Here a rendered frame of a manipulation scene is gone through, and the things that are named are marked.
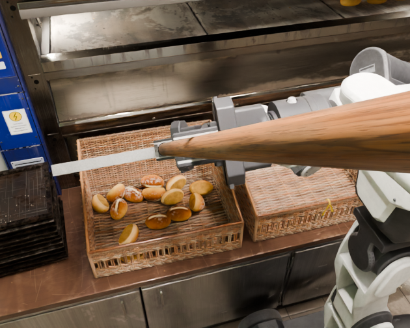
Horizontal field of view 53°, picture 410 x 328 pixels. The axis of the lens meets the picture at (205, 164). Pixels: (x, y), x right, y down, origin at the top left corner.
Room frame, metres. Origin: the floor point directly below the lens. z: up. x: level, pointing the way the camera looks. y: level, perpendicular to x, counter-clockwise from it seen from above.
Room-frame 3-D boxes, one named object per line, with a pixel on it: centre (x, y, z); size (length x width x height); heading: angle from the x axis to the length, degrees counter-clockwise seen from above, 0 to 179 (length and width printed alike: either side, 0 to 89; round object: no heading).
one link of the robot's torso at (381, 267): (0.65, -0.47, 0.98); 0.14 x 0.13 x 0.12; 16
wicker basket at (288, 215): (1.25, -0.39, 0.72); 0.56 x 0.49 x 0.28; 105
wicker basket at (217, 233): (1.09, 0.18, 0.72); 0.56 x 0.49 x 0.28; 104
